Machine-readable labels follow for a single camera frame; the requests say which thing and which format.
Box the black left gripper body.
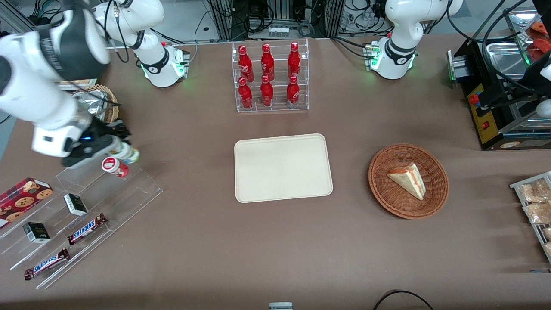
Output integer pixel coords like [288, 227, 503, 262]
[516, 53, 551, 99]

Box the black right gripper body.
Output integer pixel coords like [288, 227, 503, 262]
[62, 122, 110, 169]

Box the green lid yogurt cup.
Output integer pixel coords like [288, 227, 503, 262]
[110, 143, 141, 164]

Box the steel tray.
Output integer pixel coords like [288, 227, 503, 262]
[486, 41, 531, 81]

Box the foil tray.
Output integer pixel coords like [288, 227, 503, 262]
[72, 90, 109, 119]

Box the white snack tray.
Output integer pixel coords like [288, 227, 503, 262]
[55, 78, 99, 92]

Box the beige plastic tray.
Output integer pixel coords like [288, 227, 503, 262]
[234, 133, 334, 204]

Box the red lid yogurt cup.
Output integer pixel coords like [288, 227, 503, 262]
[102, 156, 130, 179]

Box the oval wicker basket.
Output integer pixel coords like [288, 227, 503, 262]
[80, 84, 120, 126]

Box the black fryer machine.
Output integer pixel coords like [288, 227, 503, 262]
[447, 38, 551, 151]

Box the clear acrylic stepped stand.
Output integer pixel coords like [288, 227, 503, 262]
[0, 142, 164, 290]

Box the small black box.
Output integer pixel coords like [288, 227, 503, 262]
[23, 222, 51, 244]
[64, 193, 89, 217]

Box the snickers bar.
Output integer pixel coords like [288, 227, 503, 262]
[67, 213, 108, 246]
[24, 248, 70, 281]

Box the red cookie box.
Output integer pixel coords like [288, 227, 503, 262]
[0, 177, 54, 229]

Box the wrapped triangle sandwich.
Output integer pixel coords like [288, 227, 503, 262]
[387, 162, 427, 201]

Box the red cola bottle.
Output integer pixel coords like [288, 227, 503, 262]
[260, 43, 276, 82]
[238, 77, 254, 109]
[260, 74, 275, 108]
[238, 45, 255, 83]
[287, 42, 302, 79]
[286, 75, 301, 109]

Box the round wicker basket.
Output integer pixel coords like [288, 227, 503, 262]
[368, 143, 449, 220]

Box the clear acrylic bottle rack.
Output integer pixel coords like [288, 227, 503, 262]
[232, 38, 310, 114]

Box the black looped cable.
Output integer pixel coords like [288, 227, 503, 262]
[447, 0, 551, 94]

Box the wire rack tray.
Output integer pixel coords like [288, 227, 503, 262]
[510, 171, 551, 264]

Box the black floor cable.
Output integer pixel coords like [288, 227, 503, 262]
[372, 290, 436, 310]

